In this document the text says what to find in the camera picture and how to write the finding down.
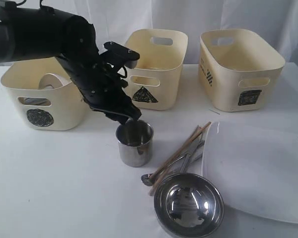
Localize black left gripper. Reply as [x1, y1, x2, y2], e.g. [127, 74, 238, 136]
[56, 48, 142, 124]

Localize steel mug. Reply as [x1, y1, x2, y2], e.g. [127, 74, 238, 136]
[18, 97, 51, 106]
[116, 119, 154, 168]

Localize white plastic bowl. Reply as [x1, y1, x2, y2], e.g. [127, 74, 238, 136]
[38, 73, 71, 90]

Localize steel bowl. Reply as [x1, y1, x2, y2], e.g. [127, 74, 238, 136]
[153, 173, 224, 238]

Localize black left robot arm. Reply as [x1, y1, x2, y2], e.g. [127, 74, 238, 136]
[0, 0, 142, 124]

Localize cream bin with triangle mark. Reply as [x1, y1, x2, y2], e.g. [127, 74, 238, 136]
[124, 29, 188, 111]

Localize wooden chopstick upper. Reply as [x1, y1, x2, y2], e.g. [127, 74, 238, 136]
[149, 121, 211, 181]

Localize wooden chopstick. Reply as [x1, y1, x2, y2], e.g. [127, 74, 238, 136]
[149, 121, 211, 181]
[148, 122, 210, 196]

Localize wooden chopstick lower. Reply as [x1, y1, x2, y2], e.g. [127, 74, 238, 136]
[148, 122, 210, 196]

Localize steel spoon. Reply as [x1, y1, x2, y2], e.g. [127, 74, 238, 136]
[141, 166, 167, 186]

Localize cream bin with circle mark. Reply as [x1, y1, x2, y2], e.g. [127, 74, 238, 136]
[0, 58, 88, 130]

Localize steel knife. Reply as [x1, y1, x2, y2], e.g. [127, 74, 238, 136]
[163, 140, 205, 173]

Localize steel fork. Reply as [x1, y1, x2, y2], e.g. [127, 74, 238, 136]
[180, 125, 204, 174]

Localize white backdrop curtain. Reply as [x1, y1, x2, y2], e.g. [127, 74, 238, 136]
[17, 0, 298, 66]

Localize cream bin with square mark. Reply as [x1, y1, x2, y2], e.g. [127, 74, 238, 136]
[198, 29, 286, 112]

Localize white rectangular plate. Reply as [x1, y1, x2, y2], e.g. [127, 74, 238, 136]
[202, 121, 298, 224]

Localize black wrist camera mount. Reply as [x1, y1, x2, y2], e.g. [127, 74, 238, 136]
[101, 41, 140, 69]

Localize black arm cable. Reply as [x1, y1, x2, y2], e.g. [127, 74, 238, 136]
[0, 0, 55, 10]

